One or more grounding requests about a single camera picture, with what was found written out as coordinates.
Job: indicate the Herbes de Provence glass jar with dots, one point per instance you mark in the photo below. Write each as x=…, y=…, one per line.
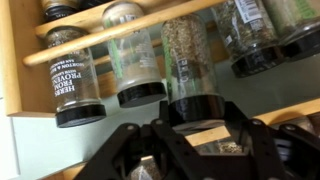
x=73, y=80

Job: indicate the herb spice jar barcode label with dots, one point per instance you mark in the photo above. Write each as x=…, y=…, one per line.
x=250, y=33

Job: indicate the oregano spice jar black lid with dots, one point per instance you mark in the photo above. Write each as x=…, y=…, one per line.
x=190, y=66

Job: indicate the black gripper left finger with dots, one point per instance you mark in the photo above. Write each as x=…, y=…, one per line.
x=143, y=153

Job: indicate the nearly empty green-label spice jar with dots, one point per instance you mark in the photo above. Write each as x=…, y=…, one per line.
x=133, y=60

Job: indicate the pale spice jar green label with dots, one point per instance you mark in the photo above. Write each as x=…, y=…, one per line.
x=300, y=20

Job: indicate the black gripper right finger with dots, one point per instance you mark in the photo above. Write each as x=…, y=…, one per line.
x=286, y=166

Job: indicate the wooden wall spice rack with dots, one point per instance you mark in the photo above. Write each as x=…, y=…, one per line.
x=286, y=111
x=20, y=66

